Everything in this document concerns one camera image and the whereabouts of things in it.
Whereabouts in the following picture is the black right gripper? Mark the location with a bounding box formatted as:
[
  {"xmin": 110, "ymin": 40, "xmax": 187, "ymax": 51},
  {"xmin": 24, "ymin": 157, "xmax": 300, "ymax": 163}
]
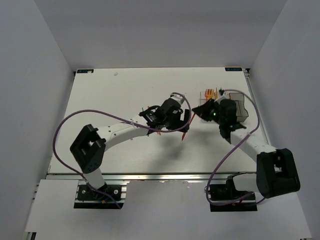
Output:
[{"xmin": 192, "ymin": 98, "xmax": 225, "ymax": 126}]

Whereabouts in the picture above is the red-orange plastic fork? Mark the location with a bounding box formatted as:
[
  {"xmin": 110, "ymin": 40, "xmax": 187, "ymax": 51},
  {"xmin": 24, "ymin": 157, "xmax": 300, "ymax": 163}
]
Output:
[{"xmin": 204, "ymin": 89, "xmax": 212, "ymax": 101}]

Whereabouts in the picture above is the yellow plastic fork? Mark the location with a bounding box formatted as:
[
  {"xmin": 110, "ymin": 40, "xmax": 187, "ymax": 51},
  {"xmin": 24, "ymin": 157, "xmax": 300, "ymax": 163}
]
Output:
[{"xmin": 210, "ymin": 88, "xmax": 218, "ymax": 100}]

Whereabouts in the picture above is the red-orange plastic chopstick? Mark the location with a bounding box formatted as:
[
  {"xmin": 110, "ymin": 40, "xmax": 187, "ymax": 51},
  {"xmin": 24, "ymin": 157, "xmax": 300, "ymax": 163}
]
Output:
[{"xmin": 180, "ymin": 112, "xmax": 197, "ymax": 143}]

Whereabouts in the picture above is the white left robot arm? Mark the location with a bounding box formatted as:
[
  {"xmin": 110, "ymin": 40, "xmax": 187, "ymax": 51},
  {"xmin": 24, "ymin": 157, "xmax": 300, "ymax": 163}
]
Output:
[{"xmin": 70, "ymin": 95, "xmax": 196, "ymax": 200}]

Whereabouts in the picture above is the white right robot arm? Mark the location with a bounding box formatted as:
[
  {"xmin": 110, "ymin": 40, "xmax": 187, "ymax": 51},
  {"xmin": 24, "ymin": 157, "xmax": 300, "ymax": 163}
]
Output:
[{"xmin": 210, "ymin": 99, "xmax": 301, "ymax": 200}]

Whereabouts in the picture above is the clear plastic container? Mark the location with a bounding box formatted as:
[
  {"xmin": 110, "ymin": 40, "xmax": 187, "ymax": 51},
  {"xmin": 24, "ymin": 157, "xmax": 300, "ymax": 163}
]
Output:
[{"xmin": 199, "ymin": 90, "xmax": 218, "ymax": 123}]

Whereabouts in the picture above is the grey translucent plastic container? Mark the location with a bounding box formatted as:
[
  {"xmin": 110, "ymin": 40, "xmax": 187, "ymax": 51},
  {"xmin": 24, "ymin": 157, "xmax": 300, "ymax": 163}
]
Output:
[{"xmin": 229, "ymin": 92, "xmax": 249, "ymax": 123}]

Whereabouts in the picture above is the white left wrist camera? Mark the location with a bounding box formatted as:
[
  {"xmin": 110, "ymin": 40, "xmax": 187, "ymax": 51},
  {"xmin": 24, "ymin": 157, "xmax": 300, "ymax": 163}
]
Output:
[{"xmin": 170, "ymin": 93, "xmax": 185, "ymax": 105}]

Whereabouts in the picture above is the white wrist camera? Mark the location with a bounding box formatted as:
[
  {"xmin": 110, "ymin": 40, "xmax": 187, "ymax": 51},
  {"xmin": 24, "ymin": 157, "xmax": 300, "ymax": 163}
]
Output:
[
  {"xmin": 215, "ymin": 90, "xmax": 230, "ymax": 104},
  {"xmin": 170, "ymin": 93, "xmax": 185, "ymax": 105}
]

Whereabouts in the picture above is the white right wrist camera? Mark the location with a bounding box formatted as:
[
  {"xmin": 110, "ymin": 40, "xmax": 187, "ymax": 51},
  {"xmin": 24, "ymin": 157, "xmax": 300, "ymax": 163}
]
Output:
[{"xmin": 215, "ymin": 90, "xmax": 230, "ymax": 104}]

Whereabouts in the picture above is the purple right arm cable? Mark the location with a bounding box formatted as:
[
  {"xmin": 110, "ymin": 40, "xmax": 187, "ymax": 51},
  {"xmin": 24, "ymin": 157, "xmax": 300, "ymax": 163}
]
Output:
[{"xmin": 205, "ymin": 88, "xmax": 266, "ymax": 207}]

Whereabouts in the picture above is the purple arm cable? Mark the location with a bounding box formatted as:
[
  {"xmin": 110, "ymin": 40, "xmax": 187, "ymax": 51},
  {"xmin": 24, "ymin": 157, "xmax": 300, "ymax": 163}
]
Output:
[
  {"xmin": 52, "ymin": 91, "xmax": 192, "ymax": 210},
  {"xmin": 205, "ymin": 88, "xmax": 266, "ymax": 207}
]

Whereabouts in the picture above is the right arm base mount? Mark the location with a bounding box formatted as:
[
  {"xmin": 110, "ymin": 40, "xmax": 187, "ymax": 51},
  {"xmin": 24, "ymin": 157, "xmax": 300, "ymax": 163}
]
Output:
[{"xmin": 208, "ymin": 183, "xmax": 258, "ymax": 213}]

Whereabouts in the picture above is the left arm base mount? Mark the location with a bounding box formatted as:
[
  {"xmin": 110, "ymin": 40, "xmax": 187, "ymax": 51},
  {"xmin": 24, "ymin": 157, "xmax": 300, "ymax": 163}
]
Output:
[{"xmin": 73, "ymin": 183, "xmax": 126, "ymax": 210}]

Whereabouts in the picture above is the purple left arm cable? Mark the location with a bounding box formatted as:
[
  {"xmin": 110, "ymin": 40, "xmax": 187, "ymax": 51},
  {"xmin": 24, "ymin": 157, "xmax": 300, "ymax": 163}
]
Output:
[{"xmin": 52, "ymin": 91, "xmax": 192, "ymax": 210}]

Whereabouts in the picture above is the aluminium table front rail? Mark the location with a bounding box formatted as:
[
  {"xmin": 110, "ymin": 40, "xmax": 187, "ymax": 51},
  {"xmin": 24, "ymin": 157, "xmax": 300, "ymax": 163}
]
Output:
[{"xmin": 46, "ymin": 171, "xmax": 283, "ymax": 183}]

